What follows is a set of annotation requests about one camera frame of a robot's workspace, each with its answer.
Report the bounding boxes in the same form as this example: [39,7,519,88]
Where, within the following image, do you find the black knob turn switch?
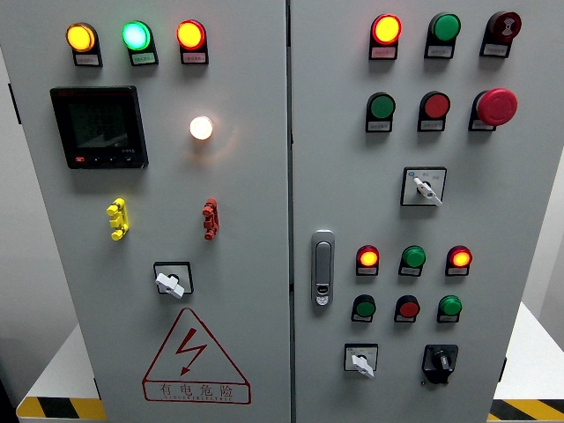
[420,344,459,387]

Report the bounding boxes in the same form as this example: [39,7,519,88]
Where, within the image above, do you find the pale grey cabinet door with display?
[0,0,293,423]

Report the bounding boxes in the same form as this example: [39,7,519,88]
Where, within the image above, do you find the silver door lock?
[310,229,336,315]

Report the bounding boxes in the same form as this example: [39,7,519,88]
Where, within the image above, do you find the small red-ringed orange lamp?
[446,245,473,269]
[356,245,380,268]

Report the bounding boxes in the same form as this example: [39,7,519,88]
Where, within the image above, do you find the white round lamp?
[189,115,215,141]

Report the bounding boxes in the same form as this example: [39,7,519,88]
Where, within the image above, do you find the small flat green push button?
[353,294,377,318]

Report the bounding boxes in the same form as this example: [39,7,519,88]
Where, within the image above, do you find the small green domed lamp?
[439,294,464,316]
[401,245,427,269]

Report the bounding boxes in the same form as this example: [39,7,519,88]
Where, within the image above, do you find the large flat green push button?
[367,92,397,121]

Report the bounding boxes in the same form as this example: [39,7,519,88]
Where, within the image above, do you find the small flat red push button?
[396,295,421,319]

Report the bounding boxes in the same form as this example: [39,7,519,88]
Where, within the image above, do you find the large flat red push button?
[420,91,451,120]

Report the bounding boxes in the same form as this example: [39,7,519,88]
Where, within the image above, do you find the red warning triangle sign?
[141,307,252,405]

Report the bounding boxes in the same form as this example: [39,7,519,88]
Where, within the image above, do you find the large red-ringed orange lamp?
[371,13,403,45]
[175,19,207,51]

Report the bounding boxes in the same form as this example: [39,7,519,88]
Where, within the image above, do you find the black display meter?
[49,85,149,170]

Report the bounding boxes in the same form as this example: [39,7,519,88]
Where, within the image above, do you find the pale grey cabinet door with lock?
[289,0,564,423]

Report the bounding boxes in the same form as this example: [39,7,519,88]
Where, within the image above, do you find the lit green round lamp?
[121,20,152,51]

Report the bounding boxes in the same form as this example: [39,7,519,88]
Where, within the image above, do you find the large red stop button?
[475,87,519,127]

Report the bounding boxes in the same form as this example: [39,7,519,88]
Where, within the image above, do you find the large green domed button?
[429,11,462,43]

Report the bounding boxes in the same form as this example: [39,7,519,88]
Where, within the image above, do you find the yellow round lamp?
[65,22,97,53]

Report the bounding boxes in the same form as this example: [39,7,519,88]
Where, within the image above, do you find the black door hinge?
[8,83,22,125]

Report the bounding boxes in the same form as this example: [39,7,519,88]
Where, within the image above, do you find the dark red buzzer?
[488,11,523,43]

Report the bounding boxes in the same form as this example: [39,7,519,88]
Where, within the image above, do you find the black yellow striped tape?
[16,397,107,420]
[487,399,564,422]

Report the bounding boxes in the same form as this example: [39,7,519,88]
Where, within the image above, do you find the small red handle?
[202,197,219,241]

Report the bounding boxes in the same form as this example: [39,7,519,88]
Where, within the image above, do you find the white-handle switch on black plate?
[152,261,195,301]

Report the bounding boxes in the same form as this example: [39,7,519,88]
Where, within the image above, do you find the large white-handle turn switch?
[399,166,448,207]

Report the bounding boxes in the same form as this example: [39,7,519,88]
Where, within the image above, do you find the small yellow handle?
[106,197,130,241]

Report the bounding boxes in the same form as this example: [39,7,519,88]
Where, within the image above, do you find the small white-handle turn switch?
[344,343,379,379]

